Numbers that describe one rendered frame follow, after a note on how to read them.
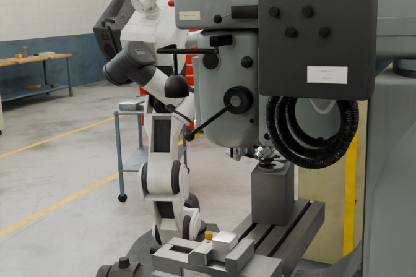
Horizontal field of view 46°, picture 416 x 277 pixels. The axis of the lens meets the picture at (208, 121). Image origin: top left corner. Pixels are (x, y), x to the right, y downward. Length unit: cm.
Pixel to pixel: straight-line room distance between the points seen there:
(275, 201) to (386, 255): 65
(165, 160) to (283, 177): 56
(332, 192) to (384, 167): 212
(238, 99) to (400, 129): 38
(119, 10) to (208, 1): 78
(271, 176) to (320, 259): 179
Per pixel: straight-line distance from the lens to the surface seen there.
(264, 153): 169
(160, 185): 205
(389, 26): 113
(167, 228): 225
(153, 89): 177
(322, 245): 340
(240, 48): 124
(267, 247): 163
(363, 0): 87
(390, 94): 109
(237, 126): 127
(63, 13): 1190
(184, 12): 127
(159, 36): 181
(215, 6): 123
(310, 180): 324
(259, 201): 175
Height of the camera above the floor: 168
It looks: 13 degrees down
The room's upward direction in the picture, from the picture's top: 2 degrees counter-clockwise
